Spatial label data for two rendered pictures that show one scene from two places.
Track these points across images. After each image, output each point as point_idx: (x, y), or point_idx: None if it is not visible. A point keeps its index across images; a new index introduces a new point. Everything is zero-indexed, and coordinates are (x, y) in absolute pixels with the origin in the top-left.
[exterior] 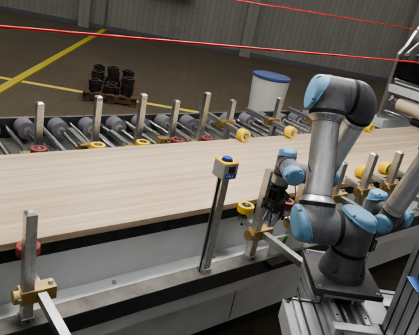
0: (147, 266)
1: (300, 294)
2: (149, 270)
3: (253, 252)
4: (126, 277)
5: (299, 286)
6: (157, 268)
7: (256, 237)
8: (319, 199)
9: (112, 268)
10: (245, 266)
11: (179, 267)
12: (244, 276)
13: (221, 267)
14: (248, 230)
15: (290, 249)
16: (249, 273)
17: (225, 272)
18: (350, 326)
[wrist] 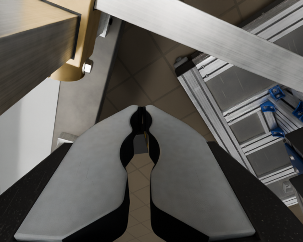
0: None
1: None
2: (6, 147)
3: (103, 18)
4: (8, 175)
5: None
6: (6, 136)
7: (90, 47)
8: None
9: None
10: (114, 54)
11: (17, 108)
12: (119, 42)
13: (83, 108)
14: (48, 77)
15: (264, 44)
16: (122, 30)
17: (98, 113)
18: None
